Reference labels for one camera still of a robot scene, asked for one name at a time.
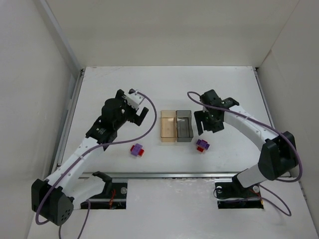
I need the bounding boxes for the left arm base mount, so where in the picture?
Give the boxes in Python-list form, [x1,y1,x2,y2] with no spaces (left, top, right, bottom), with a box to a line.
[88,171,128,210]

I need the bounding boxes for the grey transparent container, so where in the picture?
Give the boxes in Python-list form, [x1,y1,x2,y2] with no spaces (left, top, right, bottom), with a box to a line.
[176,110,193,142]

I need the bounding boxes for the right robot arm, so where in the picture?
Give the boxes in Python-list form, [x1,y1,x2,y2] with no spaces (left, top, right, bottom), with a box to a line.
[194,90,303,189]

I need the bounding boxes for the purple lego stack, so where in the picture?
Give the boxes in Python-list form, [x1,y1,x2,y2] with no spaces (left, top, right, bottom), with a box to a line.
[196,139,210,151]
[131,143,143,157]

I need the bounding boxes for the amber transparent container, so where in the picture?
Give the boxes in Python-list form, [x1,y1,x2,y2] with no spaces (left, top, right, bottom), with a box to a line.
[160,110,177,142]

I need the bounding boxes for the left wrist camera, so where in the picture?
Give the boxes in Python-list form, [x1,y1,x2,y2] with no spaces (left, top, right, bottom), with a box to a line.
[124,89,145,111]

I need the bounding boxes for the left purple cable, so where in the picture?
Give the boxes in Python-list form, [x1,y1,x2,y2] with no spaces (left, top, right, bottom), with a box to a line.
[34,91,157,239]

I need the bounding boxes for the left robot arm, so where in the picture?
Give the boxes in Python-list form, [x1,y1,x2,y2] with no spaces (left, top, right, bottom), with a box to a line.
[31,89,149,226]

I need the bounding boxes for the aluminium front rail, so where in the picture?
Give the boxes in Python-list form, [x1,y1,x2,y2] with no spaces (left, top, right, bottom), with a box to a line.
[82,171,291,179]

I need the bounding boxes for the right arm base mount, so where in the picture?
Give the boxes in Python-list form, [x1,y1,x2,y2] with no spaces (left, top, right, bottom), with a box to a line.
[213,181,264,209]

